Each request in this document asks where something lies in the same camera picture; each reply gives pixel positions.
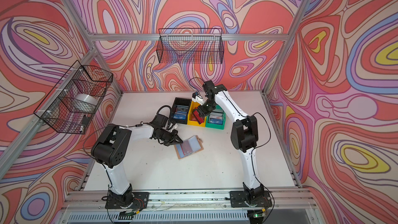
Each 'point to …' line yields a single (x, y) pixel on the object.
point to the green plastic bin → (216, 120)
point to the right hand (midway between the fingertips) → (203, 116)
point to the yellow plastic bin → (192, 119)
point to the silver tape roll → (84, 103)
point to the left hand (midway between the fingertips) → (183, 140)
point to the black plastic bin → (180, 110)
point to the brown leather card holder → (189, 146)
